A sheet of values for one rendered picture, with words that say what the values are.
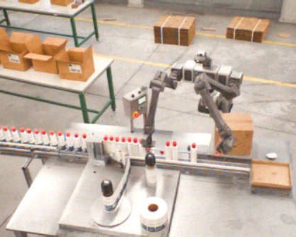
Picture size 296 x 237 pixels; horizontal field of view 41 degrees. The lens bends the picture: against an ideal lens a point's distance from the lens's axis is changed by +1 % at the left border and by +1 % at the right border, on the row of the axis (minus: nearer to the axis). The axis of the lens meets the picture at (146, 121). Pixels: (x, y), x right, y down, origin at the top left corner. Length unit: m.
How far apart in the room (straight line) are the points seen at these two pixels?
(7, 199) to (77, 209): 1.67
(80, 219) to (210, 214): 0.96
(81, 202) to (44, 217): 0.29
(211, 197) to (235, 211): 0.22
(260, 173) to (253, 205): 0.36
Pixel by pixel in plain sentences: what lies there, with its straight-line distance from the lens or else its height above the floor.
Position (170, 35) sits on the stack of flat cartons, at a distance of 7.14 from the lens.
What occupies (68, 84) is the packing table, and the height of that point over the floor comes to 0.78.
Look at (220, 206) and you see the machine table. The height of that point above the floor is 0.83.
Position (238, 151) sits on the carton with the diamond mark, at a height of 0.89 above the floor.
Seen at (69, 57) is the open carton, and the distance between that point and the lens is 5.03.
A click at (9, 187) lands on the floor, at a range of 4.78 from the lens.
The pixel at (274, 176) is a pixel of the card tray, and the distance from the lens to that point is 3.39.
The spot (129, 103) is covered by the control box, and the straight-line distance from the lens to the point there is 3.09.
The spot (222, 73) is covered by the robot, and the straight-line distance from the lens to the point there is 3.29.
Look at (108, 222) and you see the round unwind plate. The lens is 2.96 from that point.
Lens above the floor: 3.17
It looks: 37 degrees down
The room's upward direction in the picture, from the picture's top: 4 degrees counter-clockwise
